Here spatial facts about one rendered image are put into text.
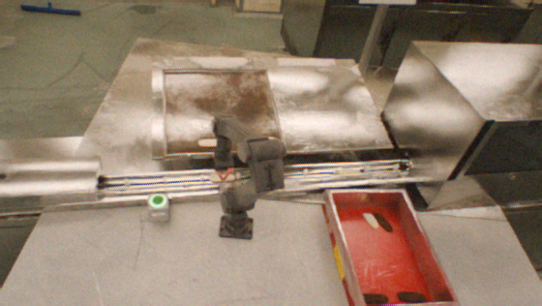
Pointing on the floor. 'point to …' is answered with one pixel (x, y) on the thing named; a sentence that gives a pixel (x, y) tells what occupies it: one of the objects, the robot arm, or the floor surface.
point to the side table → (240, 260)
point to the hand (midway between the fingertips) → (222, 172)
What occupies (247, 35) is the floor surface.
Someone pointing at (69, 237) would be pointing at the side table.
